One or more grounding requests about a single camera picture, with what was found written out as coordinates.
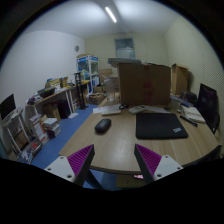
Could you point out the black computer monitor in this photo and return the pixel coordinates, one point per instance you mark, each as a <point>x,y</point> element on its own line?
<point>7,106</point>

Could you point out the stack of books on floor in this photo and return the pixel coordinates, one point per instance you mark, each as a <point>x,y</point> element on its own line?
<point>51,127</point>

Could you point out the blue white claw machine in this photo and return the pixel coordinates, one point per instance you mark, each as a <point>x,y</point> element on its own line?
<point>88,66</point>

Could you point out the white side desk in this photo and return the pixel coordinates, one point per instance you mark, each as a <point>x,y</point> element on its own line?
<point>37,107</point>

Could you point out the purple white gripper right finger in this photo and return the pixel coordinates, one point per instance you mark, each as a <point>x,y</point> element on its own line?
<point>153,166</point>

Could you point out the black tall stand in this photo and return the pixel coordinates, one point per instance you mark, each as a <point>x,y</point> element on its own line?
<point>79,88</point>

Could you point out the grey calculator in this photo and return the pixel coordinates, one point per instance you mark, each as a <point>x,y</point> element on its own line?
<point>137,109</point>

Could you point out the open notebook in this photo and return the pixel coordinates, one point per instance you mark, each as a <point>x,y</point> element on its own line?
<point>193,114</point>

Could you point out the black marker pen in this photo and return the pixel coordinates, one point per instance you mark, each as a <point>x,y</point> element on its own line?
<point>188,120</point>

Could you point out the large brown cardboard box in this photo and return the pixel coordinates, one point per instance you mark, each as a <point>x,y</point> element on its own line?
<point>144,84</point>

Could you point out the black office chair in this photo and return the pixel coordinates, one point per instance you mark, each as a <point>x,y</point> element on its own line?
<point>207,105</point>

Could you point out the white shelf rack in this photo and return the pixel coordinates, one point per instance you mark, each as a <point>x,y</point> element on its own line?
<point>17,130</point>

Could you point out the black mouse pad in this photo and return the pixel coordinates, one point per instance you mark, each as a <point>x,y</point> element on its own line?
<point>159,126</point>

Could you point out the black computer mouse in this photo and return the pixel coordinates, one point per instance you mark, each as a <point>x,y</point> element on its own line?
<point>103,126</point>

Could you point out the tall cardboard box right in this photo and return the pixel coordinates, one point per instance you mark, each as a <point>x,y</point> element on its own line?
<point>179,78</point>

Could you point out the clear plastic jug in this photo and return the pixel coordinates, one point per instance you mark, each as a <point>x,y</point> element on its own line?
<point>111,86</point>

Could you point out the small black round object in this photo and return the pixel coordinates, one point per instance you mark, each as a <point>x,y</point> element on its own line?
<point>123,106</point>

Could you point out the white keyboard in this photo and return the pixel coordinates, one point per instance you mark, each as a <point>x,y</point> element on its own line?
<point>111,112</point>

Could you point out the wooden round-edged table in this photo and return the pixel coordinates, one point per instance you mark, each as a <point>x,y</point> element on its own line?
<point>114,150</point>

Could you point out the ceiling light strip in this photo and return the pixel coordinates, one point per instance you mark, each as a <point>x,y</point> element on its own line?
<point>111,14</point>

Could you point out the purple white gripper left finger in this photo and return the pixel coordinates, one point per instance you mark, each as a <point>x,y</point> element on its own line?
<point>75,167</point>

